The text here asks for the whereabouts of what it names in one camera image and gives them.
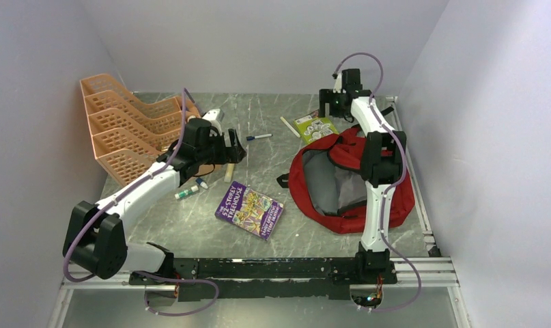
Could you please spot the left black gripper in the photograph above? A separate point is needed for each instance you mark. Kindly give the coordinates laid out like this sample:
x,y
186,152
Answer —
x,y
231,154

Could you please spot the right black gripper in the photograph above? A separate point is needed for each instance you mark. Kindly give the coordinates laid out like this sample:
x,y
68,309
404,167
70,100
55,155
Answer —
x,y
326,96

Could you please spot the red backpack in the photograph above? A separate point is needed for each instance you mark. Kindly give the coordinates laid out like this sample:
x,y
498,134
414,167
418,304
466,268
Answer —
x,y
325,183

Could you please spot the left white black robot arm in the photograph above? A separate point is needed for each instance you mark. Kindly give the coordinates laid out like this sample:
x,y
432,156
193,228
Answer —
x,y
97,234

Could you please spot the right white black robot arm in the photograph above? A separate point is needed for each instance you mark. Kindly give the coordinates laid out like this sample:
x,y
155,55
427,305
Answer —
x,y
382,165

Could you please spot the blue white whiteboard marker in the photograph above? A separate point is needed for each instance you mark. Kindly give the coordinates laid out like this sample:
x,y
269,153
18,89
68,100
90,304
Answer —
x,y
254,137

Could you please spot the green activity book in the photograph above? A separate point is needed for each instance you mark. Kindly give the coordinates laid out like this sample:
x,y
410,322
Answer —
x,y
313,129

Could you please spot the blue capped white marker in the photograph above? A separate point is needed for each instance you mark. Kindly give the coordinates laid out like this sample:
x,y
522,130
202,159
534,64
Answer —
x,y
202,183

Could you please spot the green white glue stick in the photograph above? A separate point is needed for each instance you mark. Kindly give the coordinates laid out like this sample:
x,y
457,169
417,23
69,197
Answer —
x,y
186,193

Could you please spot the purple treehouse book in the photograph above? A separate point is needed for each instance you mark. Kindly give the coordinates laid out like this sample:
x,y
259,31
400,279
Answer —
x,y
250,210

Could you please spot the white pencil stick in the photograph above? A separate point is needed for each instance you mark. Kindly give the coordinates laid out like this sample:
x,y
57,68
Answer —
x,y
290,127

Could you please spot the orange plastic file organizer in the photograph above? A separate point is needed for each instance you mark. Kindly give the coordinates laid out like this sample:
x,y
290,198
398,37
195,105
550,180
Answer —
x,y
128,134

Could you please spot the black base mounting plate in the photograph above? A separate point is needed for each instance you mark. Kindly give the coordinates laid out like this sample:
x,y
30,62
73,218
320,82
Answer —
x,y
249,278

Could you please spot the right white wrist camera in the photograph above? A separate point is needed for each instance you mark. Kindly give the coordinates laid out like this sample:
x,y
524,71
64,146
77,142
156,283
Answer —
x,y
338,86

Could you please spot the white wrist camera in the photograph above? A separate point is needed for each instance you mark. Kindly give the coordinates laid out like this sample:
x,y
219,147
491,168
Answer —
x,y
338,86
215,117

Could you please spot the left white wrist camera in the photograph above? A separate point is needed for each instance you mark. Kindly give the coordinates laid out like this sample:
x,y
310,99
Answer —
x,y
215,117

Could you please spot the aluminium frame rail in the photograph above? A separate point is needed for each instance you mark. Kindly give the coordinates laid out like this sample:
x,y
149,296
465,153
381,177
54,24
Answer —
x,y
417,274

